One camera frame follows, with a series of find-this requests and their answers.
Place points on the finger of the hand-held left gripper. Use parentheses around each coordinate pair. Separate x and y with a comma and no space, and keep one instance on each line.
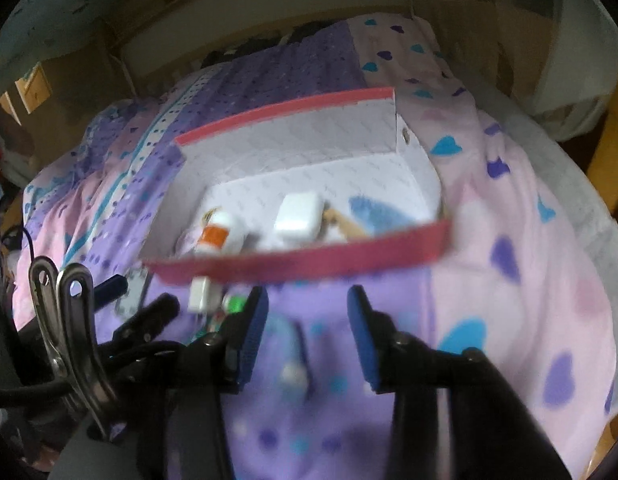
(149,315)
(111,287)

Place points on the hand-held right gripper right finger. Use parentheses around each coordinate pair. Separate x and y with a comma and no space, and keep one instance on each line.
(366,340)

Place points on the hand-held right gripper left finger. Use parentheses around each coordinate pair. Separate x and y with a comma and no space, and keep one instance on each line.
(251,330)

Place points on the small green white gadget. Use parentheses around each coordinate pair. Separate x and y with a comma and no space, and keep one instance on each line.
(234,304)

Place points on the green battery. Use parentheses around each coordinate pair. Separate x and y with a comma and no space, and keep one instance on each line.
(213,324)

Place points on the white charger plug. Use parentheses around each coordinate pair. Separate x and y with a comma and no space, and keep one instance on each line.
(201,294)

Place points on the pink cardboard box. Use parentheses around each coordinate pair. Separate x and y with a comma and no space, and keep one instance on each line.
(289,265)

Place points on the white bottle with orange label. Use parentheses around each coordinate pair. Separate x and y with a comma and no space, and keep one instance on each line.
(219,232)

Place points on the wooden block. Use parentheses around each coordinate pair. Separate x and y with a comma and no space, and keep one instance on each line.
(341,222)

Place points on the white rectangular case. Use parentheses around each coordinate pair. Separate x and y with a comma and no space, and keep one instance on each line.
(296,215)

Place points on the light blue oval case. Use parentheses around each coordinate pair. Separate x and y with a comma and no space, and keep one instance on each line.
(384,212)

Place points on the metal spring clip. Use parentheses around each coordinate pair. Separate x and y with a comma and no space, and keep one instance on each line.
(76,320)

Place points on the purple pink printed duvet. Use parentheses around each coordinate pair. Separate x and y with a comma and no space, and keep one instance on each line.
(489,210)

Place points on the wooden headboard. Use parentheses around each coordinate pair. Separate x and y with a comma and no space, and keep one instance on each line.
(239,30)

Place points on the pale printed curtain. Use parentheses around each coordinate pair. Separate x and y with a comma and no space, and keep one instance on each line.
(39,0)

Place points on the dark cloth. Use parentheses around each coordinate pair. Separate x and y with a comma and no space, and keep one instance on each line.
(289,35)

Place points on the white sheer curtain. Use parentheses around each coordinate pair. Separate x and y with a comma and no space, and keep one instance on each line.
(564,60)

